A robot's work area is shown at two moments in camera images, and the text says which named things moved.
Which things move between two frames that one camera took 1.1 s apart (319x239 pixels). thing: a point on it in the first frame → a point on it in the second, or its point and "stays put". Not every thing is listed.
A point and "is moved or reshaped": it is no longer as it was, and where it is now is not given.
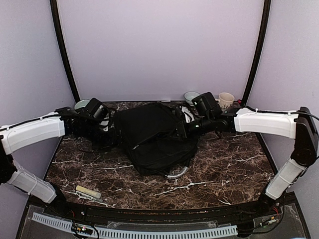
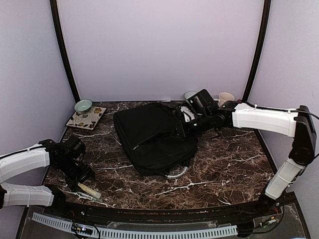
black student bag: x=145 y=130 stays put
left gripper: x=111 y=142 → x=86 y=172
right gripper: x=182 y=129 stays put
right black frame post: x=265 y=20 stays put
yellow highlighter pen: x=88 y=191 is moved or reshaped
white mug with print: x=226 y=100 stays put
